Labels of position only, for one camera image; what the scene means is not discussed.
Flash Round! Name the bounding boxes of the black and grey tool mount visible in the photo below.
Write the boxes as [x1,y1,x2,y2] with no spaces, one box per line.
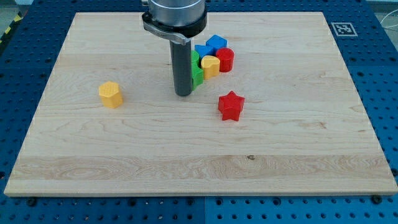
[141,8,207,45]

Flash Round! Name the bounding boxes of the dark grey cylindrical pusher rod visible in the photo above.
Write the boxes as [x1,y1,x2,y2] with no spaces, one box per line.
[170,39,193,96]

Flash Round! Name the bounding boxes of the green star block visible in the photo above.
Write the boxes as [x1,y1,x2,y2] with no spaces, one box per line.
[192,66,203,90]

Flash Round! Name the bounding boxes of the red star block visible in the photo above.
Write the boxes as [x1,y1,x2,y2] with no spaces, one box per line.
[218,91,245,121]

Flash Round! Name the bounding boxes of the yellow hexagon block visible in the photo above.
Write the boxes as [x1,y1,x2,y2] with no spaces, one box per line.
[98,81,124,108]

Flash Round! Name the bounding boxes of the blue triangle block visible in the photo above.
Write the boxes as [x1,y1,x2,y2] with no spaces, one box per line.
[195,45,215,59]

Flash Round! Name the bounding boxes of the yellow heart block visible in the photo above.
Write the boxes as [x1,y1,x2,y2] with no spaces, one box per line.
[201,55,220,80]

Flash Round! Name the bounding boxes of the blue pentagon block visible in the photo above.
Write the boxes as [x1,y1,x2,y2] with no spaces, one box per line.
[206,35,228,52]

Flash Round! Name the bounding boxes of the red cylinder block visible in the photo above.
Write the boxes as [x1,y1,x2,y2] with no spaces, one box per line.
[216,47,234,72]

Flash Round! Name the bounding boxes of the light wooden board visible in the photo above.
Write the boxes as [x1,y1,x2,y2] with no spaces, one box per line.
[4,12,397,197]

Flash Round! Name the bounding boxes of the white fiducial marker tag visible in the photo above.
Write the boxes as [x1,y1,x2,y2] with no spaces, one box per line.
[331,22,358,37]

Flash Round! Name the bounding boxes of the white cable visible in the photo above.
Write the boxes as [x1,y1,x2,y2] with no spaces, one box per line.
[379,8,398,32]

